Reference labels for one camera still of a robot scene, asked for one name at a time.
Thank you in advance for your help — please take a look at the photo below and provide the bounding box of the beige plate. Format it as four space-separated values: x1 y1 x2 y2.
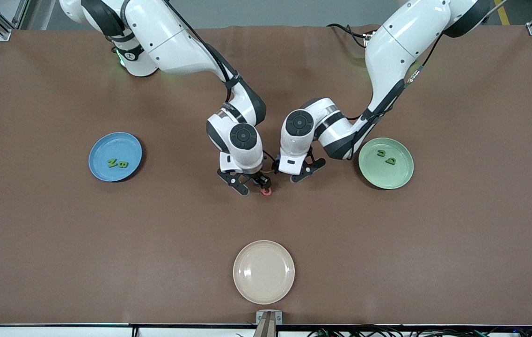
233 240 295 305

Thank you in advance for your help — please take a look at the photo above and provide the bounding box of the green plate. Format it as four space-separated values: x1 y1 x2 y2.
358 137 415 190

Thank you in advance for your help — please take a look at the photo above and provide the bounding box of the blue plate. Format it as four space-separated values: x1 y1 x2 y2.
88 132 143 183

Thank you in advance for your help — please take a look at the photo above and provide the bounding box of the brown table mat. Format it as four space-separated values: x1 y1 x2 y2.
0 24 532 326

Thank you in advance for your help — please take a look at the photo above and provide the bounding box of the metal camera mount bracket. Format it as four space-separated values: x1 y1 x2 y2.
253 310 284 337

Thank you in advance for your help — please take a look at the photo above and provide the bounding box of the black left base cable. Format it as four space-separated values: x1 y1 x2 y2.
327 23 374 47

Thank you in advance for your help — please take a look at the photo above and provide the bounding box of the tangled black cable bundle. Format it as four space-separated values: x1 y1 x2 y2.
308 324 532 337

